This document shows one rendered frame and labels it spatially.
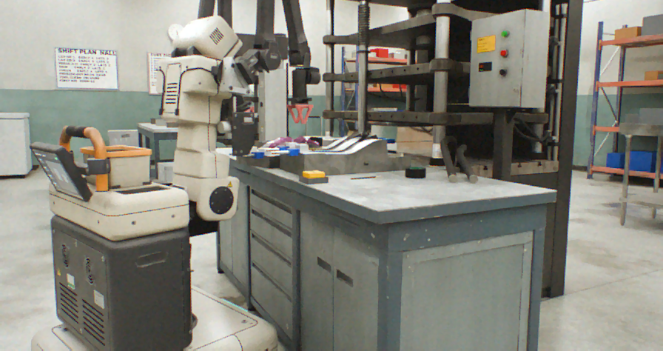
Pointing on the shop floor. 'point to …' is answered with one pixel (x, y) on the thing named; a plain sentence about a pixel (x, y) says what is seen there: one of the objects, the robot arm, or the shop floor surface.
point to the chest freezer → (15, 144)
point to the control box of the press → (508, 73)
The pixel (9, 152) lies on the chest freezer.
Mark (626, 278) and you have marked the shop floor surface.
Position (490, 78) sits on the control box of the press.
